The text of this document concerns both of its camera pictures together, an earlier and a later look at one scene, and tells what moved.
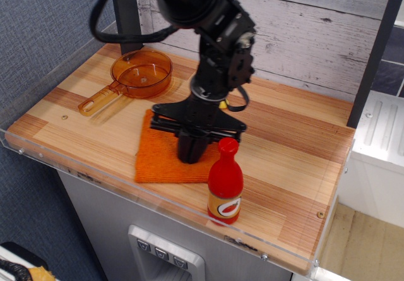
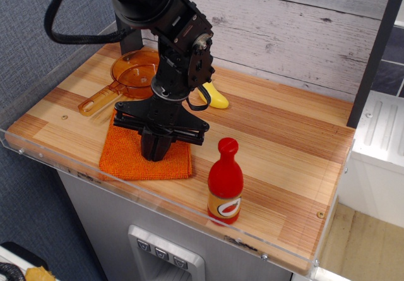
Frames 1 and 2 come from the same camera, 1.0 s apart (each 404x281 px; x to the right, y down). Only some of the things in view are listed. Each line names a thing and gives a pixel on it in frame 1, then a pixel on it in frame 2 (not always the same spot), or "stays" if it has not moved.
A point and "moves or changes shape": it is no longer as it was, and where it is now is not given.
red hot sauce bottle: (225, 184) stays
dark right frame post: (379, 53) stays
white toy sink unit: (373, 179) stays
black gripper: (197, 113) -> (152, 112)
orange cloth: (158, 159) moves or changes shape
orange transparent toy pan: (141, 74) stays
